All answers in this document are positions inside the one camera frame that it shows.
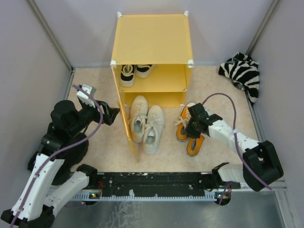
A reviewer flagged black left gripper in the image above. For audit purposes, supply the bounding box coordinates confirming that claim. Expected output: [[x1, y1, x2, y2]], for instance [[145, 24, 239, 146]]
[[69, 98, 120, 136]]

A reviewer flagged orange sneaker one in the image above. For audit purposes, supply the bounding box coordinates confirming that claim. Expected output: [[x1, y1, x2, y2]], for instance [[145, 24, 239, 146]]
[[174, 102, 196, 142]]

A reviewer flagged orange sneaker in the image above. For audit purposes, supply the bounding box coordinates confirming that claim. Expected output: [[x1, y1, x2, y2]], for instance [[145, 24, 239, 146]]
[[186, 135, 205, 157]]

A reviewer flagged white sneaker one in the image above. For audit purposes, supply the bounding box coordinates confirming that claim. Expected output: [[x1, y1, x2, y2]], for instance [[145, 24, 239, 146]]
[[128, 95, 148, 143], [143, 105, 165, 155]]

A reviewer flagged black white sneaker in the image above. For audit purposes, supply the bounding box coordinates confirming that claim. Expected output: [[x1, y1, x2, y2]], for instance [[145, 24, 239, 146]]
[[135, 64, 156, 78], [120, 65, 135, 87]]

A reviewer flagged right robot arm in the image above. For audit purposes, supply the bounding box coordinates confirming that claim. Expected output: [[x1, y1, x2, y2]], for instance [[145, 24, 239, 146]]
[[185, 103, 284, 191]]

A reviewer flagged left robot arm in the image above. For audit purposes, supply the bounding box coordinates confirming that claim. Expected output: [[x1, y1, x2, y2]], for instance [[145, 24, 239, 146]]
[[1, 100, 120, 228]]

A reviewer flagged yellow plastic shoe cabinet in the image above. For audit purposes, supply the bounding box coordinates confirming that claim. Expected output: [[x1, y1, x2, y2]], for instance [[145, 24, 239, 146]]
[[110, 11, 194, 107]]

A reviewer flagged zebra striped cloth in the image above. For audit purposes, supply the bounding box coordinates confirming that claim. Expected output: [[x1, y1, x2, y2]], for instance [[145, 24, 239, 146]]
[[218, 52, 260, 105]]

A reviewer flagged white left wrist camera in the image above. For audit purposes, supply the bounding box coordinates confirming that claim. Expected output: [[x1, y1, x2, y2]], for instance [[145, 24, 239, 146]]
[[76, 84, 96, 109]]

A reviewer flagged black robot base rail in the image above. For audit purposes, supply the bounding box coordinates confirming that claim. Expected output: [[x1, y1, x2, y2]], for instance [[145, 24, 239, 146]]
[[71, 171, 240, 206]]

